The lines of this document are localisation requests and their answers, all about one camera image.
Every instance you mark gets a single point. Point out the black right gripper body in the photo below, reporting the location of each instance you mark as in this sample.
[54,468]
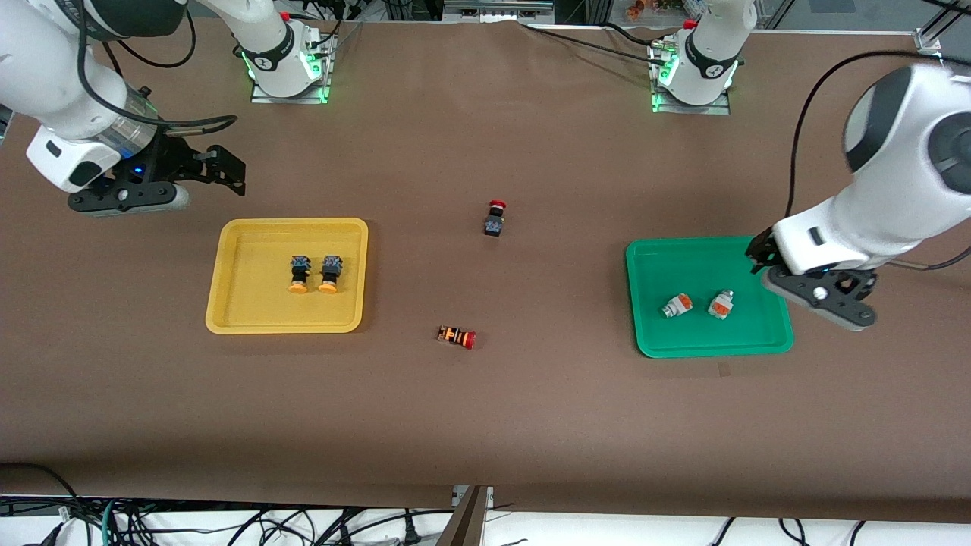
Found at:
[176,160]

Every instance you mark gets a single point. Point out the white orange switch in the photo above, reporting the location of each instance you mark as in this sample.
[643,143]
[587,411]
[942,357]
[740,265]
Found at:
[721,305]
[675,305]

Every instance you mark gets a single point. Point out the yellow push button black body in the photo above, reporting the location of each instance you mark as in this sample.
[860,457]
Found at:
[300,271]
[331,271]

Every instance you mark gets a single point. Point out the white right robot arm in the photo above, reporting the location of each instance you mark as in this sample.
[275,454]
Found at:
[53,83]

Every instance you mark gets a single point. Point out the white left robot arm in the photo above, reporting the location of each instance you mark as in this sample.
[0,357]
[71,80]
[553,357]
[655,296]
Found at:
[895,197]

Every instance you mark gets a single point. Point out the green plastic tray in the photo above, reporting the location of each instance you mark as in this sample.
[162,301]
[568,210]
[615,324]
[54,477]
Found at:
[683,265]

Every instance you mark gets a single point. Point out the yellow plastic tray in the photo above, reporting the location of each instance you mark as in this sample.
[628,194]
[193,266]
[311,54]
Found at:
[250,303]

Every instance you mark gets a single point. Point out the red push button black body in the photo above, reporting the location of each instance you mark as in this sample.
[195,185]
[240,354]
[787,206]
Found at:
[494,224]

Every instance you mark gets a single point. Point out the orange colourful object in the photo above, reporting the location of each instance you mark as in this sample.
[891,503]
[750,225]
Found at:
[645,7]

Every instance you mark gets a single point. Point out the red push button orange body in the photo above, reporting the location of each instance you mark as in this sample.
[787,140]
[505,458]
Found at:
[455,336]

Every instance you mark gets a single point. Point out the brown table cover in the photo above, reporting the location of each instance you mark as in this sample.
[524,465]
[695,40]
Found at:
[485,417]

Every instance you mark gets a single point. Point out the grey metal device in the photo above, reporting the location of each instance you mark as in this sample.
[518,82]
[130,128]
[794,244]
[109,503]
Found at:
[497,7]

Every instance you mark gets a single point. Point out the brown table leg beam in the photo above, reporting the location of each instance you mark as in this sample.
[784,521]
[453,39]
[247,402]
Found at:
[464,523]

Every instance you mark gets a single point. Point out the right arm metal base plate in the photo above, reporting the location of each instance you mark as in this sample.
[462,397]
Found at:
[262,97]

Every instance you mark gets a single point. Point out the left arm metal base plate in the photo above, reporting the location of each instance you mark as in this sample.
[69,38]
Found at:
[721,108]

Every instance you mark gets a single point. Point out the aluminium corner bracket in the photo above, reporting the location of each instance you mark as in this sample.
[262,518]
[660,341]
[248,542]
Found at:
[927,39]

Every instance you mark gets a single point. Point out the white metal bracket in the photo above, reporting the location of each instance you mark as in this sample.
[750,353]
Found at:
[457,494]

